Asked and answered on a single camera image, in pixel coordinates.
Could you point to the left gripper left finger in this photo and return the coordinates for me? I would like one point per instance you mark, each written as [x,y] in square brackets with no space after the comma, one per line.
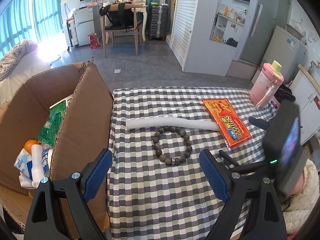
[46,219]

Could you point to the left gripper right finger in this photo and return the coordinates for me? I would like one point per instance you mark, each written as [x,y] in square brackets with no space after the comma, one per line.
[264,219]

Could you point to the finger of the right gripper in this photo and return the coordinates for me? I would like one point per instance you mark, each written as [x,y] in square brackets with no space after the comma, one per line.
[231,165]

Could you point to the orange red packet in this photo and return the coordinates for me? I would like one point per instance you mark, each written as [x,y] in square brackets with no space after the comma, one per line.
[233,130]

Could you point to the thin white foam tube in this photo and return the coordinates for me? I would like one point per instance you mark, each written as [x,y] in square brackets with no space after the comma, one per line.
[171,121]

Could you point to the thick white foam cylinder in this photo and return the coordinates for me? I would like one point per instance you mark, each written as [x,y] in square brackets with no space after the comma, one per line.
[37,167]

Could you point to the blue floral tissue pack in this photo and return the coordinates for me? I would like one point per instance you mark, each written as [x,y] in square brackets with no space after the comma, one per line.
[23,164]

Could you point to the pink water bottle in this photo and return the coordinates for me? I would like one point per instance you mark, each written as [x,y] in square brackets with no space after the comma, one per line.
[267,83]

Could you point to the orange fruit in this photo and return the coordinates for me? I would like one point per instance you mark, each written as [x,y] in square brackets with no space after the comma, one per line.
[28,145]

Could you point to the checkered tablecloth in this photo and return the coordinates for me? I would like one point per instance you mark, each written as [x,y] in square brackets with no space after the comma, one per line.
[148,199]

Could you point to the green booklet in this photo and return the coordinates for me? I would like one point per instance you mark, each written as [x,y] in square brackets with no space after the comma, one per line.
[51,128]

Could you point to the brown cardboard box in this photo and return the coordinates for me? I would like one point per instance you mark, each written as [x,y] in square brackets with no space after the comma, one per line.
[83,133]

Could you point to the white louvered cabinet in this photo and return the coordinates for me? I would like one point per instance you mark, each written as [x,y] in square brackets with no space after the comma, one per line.
[192,38]

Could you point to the bed with white sheet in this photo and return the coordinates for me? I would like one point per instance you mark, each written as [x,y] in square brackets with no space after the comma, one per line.
[18,65]

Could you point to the grey suitcase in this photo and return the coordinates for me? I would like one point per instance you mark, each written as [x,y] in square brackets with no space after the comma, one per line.
[157,21]

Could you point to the wooden chair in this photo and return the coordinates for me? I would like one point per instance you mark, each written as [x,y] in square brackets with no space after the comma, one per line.
[137,29]

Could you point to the red bag on floor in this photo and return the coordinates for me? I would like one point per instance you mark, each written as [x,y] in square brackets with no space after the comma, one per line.
[93,41]

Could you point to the black backpack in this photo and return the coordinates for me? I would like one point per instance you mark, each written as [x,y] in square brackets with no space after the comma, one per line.
[120,19]

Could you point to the white mini fridge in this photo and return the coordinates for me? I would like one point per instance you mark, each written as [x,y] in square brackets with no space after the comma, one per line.
[84,25]

